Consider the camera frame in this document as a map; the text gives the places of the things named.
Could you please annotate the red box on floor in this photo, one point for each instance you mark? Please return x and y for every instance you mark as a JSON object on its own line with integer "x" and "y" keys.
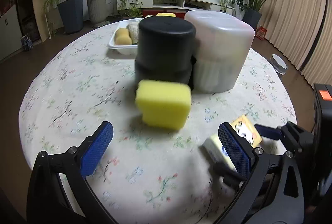
{"x": 261, "y": 33}

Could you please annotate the white knitted roll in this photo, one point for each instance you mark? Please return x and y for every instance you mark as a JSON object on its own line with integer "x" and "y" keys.
{"x": 133, "y": 28}

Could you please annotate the plant in ribbed white pot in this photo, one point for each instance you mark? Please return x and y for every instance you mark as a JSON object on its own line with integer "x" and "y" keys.
{"x": 97, "y": 11}

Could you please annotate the translucent plastic container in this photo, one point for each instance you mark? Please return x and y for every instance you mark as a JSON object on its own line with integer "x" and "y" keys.
{"x": 222, "y": 45}

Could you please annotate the black cylindrical container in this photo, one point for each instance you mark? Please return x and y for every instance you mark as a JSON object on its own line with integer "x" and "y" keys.
{"x": 165, "y": 50}

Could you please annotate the white tv console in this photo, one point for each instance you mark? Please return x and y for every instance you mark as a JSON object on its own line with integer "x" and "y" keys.
{"x": 174, "y": 4}

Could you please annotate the tan gourd sponge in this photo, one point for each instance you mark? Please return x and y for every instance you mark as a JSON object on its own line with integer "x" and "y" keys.
{"x": 122, "y": 37}

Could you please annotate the grey cylindrical trash bin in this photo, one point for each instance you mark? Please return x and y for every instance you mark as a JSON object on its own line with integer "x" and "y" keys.
{"x": 278, "y": 64}

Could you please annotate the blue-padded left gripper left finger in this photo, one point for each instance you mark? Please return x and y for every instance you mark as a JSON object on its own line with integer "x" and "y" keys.
{"x": 93, "y": 148}

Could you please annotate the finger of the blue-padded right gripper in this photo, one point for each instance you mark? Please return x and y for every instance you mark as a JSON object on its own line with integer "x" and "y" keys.
{"x": 229, "y": 177}
{"x": 268, "y": 132}

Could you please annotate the yellow sponge block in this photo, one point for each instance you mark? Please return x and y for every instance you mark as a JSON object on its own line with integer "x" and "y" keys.
{"x": 163, "y": 104}

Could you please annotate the yellow tissue pack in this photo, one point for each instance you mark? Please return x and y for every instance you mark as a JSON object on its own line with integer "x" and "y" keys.
{"x": 244, "y": 128}

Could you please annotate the small plant by console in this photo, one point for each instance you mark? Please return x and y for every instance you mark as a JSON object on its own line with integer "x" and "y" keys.
{"x": 228, "y": 7}

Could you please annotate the white foam tray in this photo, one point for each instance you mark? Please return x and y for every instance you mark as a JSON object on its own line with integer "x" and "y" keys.
{"x": 124, "y": 50}

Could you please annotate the beige curtain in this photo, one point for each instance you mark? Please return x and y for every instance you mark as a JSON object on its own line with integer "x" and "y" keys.
{"x": 301, "y": 30}

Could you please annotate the red storage box left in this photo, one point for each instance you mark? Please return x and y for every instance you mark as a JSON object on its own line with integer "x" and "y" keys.
{"x": 153, "y": 12}

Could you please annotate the blue box on floor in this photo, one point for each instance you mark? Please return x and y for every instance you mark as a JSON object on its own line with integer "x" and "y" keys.
{"x": 26, "y": 42}

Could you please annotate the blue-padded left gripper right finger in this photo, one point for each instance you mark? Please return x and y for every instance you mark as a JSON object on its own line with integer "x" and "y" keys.
{"x": 238, "y": 149}

